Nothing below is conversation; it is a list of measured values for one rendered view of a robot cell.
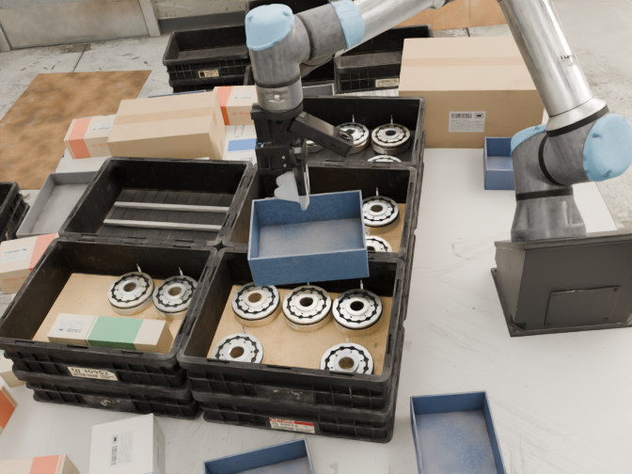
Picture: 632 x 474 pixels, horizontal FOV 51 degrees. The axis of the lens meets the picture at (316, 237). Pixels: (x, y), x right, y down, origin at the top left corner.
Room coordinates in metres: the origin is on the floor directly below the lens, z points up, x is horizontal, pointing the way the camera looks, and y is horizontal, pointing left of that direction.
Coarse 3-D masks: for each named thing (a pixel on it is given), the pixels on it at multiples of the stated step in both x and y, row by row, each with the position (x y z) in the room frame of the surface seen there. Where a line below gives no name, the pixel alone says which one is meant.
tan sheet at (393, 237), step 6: (402, 204) 1.19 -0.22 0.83; (402, 210) 1.17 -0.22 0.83; (402, 216) 1.15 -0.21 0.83; (402, 222) 1.13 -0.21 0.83; (396, 228) 1.11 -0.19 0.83; (402, 228) 1.11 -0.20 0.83; (366, 234) 1.11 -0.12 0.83; (372, 234) 1.10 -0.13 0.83; (378, 234) 1.10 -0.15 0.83; (384, 234) 1.10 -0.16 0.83; (390, 234) 1.09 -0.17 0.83; (396, 234) 1.09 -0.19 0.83; (390, 240) 1.07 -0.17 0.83; (396, 240) 1.07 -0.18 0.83; (396, 246) 1.05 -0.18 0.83
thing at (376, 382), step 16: (368, 256) 0.94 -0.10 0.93; (400, 272) 0.88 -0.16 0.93; (208, 288) 0.92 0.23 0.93; (400, 288) 0.84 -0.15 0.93; (400, 304) 0.81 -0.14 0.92; (192, 320) 0.84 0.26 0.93; (192, 368) 0.74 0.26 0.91; (208, 368) 0.73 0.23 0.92; (224, 368) 0.72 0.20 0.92; (240, 368) 0.71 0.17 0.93; (256, 368) 0.70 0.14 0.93; (272, 368) 0.70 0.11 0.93; (288, 368) 0.69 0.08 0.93; (304, 368) 0.69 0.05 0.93; (384, 368) 0.66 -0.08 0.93; (336, 384) 0.66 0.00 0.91; (352, 384) 0.65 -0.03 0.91; (368, 384) 0.64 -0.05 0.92; (384, 384) 0.64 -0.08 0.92
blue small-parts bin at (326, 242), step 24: (336, 192) 0.91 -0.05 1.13; (360, 192) 0.90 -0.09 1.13; (264, 216) 0.92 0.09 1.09; (288, 216) 0.92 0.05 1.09; (312, 216) 0.91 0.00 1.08; (336, 216) 0.91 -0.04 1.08; (360, 216) 0.91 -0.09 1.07; (264, 240) 0.89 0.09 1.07; (288, 240) 0.88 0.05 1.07; (312, 240) 0.87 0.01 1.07; (336, 240) 0.86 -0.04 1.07; (360, 240) 0.85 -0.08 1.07; (264, 264) 0.78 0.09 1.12; (288, 264) 0.77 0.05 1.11; (312, 264) 0.77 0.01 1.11; (336, 264) 0.77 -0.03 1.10; (360, 264) 0.76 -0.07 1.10
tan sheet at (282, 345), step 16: (384, 304) 0.89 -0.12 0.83; (224, 320) 0.91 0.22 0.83; (384, 320) 0.85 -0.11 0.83; (224, 336) 0.87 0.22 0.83; (256, 336) 0.85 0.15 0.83; (272, 336) 0.85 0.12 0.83; (288, 336) 0.84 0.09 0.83; (304, 336) 0.84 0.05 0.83; (320, 336) 0.83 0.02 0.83; (336, 336) 0.82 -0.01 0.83; (368, 336) 0.81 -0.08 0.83; (384, 336) 0.81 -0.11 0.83; (272, 352) 0.81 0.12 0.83; (288, 352) 0.80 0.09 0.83; (304, 352) 0.80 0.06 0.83; (320, 352) 0.79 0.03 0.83; (384, 352) 0.77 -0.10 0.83
